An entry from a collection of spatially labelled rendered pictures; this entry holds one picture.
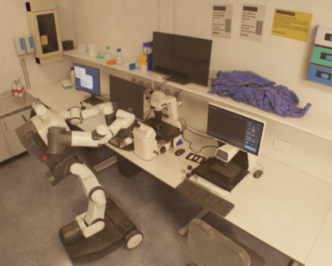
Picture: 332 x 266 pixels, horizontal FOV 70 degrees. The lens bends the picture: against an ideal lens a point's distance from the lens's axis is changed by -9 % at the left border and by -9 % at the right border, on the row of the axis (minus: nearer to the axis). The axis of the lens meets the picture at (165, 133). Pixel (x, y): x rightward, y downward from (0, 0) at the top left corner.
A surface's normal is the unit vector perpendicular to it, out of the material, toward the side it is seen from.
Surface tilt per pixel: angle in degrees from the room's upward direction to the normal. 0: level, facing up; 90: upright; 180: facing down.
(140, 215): 0
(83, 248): 0
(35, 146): 90
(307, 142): 90
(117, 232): 0
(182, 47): 86
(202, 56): 86
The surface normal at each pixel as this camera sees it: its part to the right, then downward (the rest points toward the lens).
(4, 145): 0.73, 0.34
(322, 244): 0.00, -0.86
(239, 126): -0.69, 0.40
